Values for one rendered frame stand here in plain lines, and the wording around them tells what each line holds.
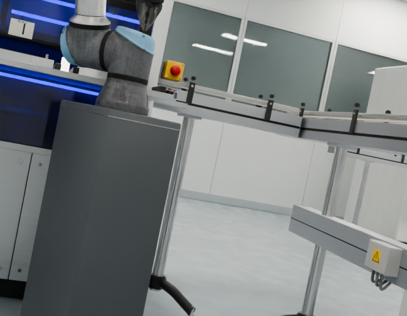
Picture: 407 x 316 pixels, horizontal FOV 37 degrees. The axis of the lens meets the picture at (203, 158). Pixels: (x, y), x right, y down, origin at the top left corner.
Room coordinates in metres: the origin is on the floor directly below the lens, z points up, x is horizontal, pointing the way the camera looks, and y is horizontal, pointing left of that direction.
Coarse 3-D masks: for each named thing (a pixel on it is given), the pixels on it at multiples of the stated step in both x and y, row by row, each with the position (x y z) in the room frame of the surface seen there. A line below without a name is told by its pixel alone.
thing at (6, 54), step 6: (0, 48) 1.98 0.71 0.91; (0, 54) 1.98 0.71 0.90; (6, 54) 1.99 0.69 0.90; (12, 54) 1.99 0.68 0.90; (18, 54) 2.00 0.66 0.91; (24, 54) 2.00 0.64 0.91; (18, 60) 2.00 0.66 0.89; (24, 60) 2.00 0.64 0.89; (30, 60) 2.01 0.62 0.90; (36, 60) 2.01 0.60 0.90; (42, 60) 2.02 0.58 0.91; (48, 60) 2.02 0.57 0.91; (48, 66) 2.02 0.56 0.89
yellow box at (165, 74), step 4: (168, 60) 2.39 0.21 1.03; (164, 64) 2.43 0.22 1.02; (168, 64) 2.39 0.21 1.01; (172, 64) 2.40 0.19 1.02; (176, 64) 2.40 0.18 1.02; (180, 64) 2.41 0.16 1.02; (164, 68) 2.41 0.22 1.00; (168, 68) 2.39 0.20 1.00; (164, 72) 2.40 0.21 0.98; (168, 72) 2.39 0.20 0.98; (164, 76) 2.39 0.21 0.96; (168, 76) 2.40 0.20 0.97; (172, 76) 2.40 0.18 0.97; (176, 76) 2.40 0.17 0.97; (180, 76) 2.41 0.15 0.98; (172, 80) 2.44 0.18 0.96; (176, 80) 2.41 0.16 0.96; (180, 80) 2.41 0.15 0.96
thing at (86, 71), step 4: (80, 68) 2.05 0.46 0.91; (84, 68) 2.06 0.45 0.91; (88, 68) 2.06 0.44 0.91; (80, 72) 2.05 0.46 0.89; (84, 72) 2.06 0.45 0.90; (88, 72) 2.06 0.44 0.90; (92, 72) 2.07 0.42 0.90; (96, 72) 2.07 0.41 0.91; (100, 72) 2.07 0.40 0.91; (104, 72) 2.08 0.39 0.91; (92, 76) 2.07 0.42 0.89; (96, 76) 2.07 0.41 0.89; (100, 76) 2.07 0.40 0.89; (104, 76) 2.08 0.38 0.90; (148, 84) 2.12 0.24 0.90; (152, 84) 2.12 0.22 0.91; (148, 88) 2.12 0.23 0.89
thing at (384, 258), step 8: (376, 240) 1.98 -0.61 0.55; (368, 248) 1.98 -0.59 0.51; (376, 248) 1.93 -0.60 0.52; (384, 248) 1.89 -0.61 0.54; (392, 248) 1.87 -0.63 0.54; (400, 248) 1.89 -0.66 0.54; (368, 256) 1.97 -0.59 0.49; (376, 256) 1.92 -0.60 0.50; (384, 256) 1.88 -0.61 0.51; (392, 256) 1.87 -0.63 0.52; (400, 256) 1.88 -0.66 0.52; (368, 264) 1.96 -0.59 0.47; (376, 264) 1.92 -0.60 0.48; (384, 264) 1.88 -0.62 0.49; (392, 264) 1.87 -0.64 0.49; (384, 272) 1.87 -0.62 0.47; (392, 272) 1.88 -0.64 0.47
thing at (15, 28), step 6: (12, 18) 2.23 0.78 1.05; (12, 24) 2.23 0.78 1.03; (18, 24) 2.24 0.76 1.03; (30, 24) 2.25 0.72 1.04; (12, 30) 2.23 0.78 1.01; (18, 30) 2.24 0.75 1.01; (24, 30) 2.24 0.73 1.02; (30, 30) 2.25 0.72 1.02; (24, 36) 2.25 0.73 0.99; (30, 36) 2.25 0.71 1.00
